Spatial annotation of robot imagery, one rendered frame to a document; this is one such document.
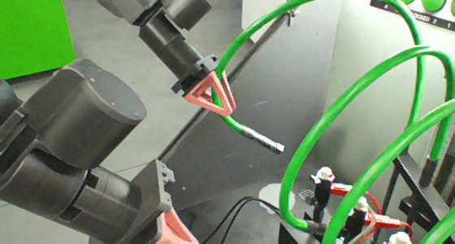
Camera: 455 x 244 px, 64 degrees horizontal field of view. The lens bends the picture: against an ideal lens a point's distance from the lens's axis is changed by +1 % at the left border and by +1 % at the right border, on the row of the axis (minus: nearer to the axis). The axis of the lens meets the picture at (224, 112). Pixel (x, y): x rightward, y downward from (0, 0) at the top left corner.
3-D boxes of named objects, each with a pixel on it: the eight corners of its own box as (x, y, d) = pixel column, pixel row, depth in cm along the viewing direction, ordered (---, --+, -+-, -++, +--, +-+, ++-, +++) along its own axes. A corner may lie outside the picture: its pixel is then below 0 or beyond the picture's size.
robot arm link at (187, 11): (126, 6, 67) (106, -2, 58) (170, -41, 65) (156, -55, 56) (171, 54, 67) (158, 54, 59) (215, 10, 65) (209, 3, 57)
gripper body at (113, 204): (177, 212, 31) (105, 174, 27) (101, 281, 33) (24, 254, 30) (170, 164, 37) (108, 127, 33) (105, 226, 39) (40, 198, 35)
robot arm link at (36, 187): (-11, 158, 31) (-33, 205, 26) (38, 102, 30) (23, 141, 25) (63, 191, 35) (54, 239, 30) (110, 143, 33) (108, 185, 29)
